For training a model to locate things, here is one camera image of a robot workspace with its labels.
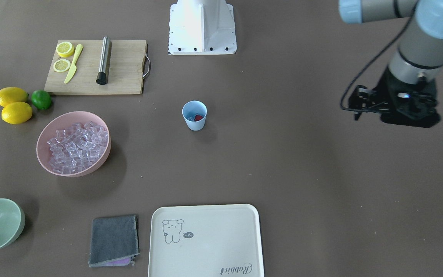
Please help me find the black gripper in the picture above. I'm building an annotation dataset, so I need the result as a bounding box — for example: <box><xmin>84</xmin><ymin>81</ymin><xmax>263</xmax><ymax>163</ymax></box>
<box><xmin>377</xmin><ymin>68</ymin><xmax>441</xmax><ymax>128</ymax></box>

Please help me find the red strawberry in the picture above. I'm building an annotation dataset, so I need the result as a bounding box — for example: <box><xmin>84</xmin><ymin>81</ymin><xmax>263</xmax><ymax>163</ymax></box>
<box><xmin>193</xmin><ymin>114</ymin><xmax>204</xmax><ymax>122</ymax></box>

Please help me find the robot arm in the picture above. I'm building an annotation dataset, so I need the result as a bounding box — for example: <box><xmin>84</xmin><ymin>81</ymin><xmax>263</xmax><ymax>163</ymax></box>
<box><xmin>339</xmin><ymin>0</ymin><xmax>443</xmax><ymax>128</ymax></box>

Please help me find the light blue cup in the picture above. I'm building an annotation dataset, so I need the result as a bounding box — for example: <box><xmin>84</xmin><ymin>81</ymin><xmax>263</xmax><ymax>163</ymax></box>
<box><xmin>182</xmin><ymin>100</ymin><xmax>208</xmax><ymax>131</ymax></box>

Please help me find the pile of clear ice cubes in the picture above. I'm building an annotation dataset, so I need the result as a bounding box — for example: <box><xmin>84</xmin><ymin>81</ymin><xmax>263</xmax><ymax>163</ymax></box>
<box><xmin>47</xmin><ymin>121</ymin><xmax>109</xmax><ymax>175</ymax></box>

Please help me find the cream rabbit tray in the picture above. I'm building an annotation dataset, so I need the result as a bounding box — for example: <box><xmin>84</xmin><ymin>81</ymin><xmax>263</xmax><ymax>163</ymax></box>
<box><xmin>148</xmin><ymin>204</ymin><xmax>265</xmax><ymax>277</ymax></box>

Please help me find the bamboo cutting board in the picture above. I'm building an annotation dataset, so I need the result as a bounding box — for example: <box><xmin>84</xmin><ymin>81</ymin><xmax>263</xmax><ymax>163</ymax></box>
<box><xmin>44</xmin><ymin>39</ymin><xmax>150</xmax><ymax>95</ymax></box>

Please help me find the steel muddler black tip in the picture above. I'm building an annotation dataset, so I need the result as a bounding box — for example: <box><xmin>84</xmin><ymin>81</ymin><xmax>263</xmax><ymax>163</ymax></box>
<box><xmin>96</xmin><ymin>36</ymin><xmax>112</xmax><ymax>85</ymax></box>

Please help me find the grey folded cloth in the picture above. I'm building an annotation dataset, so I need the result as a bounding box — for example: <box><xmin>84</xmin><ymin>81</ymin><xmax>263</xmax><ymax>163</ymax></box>
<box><xmin>88</xmin><ymin>215</ymin><xmax>140</xmax><ymax>267</ymax></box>

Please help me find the pink bowl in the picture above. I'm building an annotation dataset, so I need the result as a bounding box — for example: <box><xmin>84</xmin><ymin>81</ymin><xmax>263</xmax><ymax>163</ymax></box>
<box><xmin>36</xmin><ymin>112</ymin><xmax>112</xmax><ymax>177</ymax></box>

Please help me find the lemon half lower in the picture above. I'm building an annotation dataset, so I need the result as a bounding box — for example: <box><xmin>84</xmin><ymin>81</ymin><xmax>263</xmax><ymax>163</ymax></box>
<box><xmin>55</xmin><ymin>42</ymin><xmax>75</xmax><ymax>58</ymax></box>

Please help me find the green lime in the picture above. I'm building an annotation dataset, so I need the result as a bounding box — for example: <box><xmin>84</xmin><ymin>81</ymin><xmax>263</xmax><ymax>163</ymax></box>
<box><xmin>30</xmin><ymin>90</ymin><xmax>52</xmax><ymax>110</ymax></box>

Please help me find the yellow lemon lower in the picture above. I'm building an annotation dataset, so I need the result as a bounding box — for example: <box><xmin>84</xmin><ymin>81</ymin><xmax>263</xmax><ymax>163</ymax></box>
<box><xmin>1</xmin><ymin>102</ymin><xmax>32</xmax><ymax>124</ymax></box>

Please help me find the yellow lemon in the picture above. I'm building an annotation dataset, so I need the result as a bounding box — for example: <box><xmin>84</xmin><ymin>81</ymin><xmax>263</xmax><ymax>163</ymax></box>
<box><xmin>1</xmin><ymin>102</ymin><xmax>32</xmax><ymax>124</ymax></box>
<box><xmin>0</xmin><ymin>87</ymin><xmax>28</xmax><ymax>107</ymax></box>

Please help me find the yellow lemon upper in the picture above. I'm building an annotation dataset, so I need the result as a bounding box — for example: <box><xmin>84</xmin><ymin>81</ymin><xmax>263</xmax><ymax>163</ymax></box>
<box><xmin>0</xmin><ymin>87</ymin><xmax>28</xmax><ymax>107</ymax></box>

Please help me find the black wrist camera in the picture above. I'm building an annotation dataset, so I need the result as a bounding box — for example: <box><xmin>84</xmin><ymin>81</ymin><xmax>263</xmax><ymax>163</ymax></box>
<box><xmin>348</xmin><ymin>85</ymin><xmax>378</xmax><ymax>121</ymax></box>

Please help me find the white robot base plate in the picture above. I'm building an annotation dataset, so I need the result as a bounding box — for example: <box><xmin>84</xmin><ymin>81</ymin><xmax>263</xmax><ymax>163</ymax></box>
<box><xmin>168</xmin><ymin>0</ymin><xmax>237</xmax><ymax>55</ymax></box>

